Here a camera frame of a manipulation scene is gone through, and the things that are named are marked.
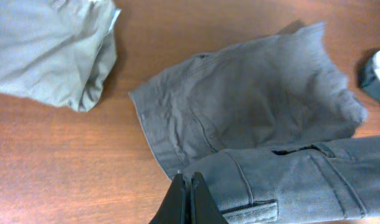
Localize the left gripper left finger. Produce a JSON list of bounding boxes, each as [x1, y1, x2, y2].
[[150, 174, 186, 224]]

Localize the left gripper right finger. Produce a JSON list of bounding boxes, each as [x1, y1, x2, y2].
[[190, 172, 228, 224]]

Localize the grey cargo shorts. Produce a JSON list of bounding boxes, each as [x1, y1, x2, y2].
[[130, 23, 380, 223]]

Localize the beige shorts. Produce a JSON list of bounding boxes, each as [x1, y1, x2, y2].
[[0, 0, 121, 112]]

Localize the black garment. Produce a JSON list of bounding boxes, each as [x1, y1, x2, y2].
[[358, 57, 380, 104]]

